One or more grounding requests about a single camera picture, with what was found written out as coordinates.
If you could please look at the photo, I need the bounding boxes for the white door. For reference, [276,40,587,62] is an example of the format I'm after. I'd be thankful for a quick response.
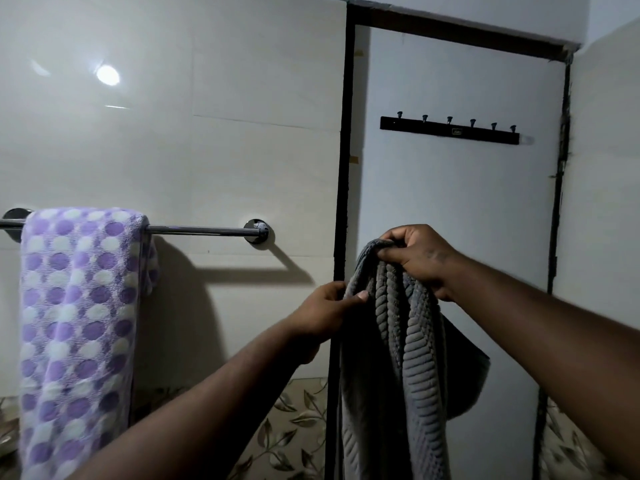
[347,24,569,480]
[323,0,581,480]

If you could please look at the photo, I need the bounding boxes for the purple dotted towel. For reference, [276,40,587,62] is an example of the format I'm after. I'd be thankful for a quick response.
[17,207,161,480]

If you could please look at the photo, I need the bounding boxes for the person's left forearm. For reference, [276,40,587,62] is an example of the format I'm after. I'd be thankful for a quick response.
[67,319,311,480]

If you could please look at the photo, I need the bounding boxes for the chrome towel bar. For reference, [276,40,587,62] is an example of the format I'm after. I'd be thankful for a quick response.
[0,207,271,245]

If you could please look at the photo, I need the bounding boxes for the person's right hand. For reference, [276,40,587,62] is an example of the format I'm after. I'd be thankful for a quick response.
[376,224,463,303]

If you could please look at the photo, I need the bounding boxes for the grey ribbed towel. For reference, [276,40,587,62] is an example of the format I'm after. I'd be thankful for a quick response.
[333,238,492,480]

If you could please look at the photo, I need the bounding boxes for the person's right forearm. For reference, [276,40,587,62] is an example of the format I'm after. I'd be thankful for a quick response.
[445,254,640,480]

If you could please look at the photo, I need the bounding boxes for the person's left hand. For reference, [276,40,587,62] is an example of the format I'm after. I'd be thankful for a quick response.
[285,280,370,365]

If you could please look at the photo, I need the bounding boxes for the black hook rack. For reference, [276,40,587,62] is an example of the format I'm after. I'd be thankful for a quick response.
[379,110,521,146]

